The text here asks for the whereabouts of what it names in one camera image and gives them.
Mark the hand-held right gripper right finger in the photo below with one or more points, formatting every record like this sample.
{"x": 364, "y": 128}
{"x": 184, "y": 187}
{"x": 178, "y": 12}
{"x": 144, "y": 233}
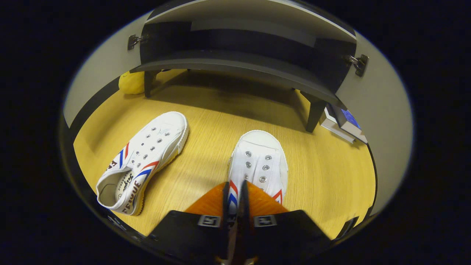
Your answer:
{"x": 243, "y": 202}

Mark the white book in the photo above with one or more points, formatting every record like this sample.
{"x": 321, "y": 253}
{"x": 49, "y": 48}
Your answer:
{"x": 333, "y": 129}

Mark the grey cabinet door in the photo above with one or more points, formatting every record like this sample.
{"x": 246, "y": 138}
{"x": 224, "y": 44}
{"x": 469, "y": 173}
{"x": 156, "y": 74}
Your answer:
{"x": 99, "y": 73}
{"x": 382, "y": 129}

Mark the white canvas shoe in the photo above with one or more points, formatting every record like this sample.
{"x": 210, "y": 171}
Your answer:
{"x": 154, "y": 147}
{"x": 257, "y": 154}

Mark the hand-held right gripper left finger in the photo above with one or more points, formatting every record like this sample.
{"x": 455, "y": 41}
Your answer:
{"x": 225, "y": 200}

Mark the yellow soft toy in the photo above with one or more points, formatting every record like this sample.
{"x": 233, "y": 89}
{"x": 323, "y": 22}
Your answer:
{"x": 131, "y": 82}

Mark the metal door hinge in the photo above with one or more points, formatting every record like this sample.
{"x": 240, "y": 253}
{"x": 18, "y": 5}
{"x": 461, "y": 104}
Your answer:
{"x": 134, "y": 41}
{"x": 360, "y": 64}

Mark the grey shoe cabinet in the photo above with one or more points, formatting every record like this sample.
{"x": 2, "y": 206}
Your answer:
{"x": 239, "y": 62}

